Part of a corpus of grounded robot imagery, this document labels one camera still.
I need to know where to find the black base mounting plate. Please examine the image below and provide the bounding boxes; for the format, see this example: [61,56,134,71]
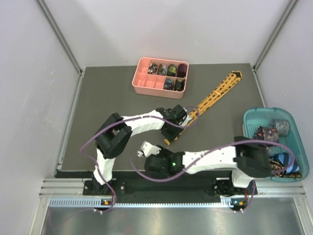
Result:
[83,170,257,203]

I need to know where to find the black yellow rolled tie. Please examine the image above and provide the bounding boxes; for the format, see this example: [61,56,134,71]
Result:
[174,78,185,92]

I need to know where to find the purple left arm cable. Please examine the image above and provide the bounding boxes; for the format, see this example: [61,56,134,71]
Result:
[80,106,200,214]

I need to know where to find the pink compartment organizer box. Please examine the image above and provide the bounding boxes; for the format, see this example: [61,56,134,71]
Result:
[132,57,189,99]

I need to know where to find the aluminium frame post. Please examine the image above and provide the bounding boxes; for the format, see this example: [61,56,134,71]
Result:
[252,0,299,73]
[35,0,83,74]

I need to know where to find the left aluminium frame post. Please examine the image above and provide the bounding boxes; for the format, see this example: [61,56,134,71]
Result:
[35,0,83,74]

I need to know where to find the dark orange floral rolled tie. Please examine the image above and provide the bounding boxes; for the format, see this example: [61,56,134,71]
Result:
[253,126,279,143]

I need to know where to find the maroon rolled tie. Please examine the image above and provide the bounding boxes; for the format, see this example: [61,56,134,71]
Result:
[177,63,188,78]

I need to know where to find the blue striped rolled tie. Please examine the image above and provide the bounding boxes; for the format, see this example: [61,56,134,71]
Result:
[270,152,300,174]

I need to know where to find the green yellow rolled tie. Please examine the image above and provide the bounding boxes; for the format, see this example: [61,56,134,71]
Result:
[167,64,178,77]

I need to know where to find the brown paisley rolled tie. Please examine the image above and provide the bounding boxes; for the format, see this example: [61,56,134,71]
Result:
[270,159,302,179]

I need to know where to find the blue patterned rolled tie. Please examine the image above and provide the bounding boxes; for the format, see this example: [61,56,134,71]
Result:
[163,77,175,91]

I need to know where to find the teal perforated plastic basket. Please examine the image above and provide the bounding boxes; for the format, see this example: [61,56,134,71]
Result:
[243,108,310,183]

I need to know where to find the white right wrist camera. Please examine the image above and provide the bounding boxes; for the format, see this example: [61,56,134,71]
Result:
[137,141,161,158]

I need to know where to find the right aluminium frame post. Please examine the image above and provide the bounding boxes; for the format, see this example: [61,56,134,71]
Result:
[252,0,299,73]

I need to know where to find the multicolour rolled tie in box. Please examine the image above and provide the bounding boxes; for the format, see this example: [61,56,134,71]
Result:
[147,62,158,74]

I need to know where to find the yellow patterned necktie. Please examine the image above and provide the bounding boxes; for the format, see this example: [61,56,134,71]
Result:
[164,71,243,145]

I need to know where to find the grey slotted cable duct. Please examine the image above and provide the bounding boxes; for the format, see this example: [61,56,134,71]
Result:
[48,198,247,208]

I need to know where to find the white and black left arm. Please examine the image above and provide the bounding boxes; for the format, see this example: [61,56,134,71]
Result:
[92,105,192,194]

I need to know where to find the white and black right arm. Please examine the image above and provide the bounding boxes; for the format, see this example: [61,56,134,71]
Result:
[140,137,271,194]

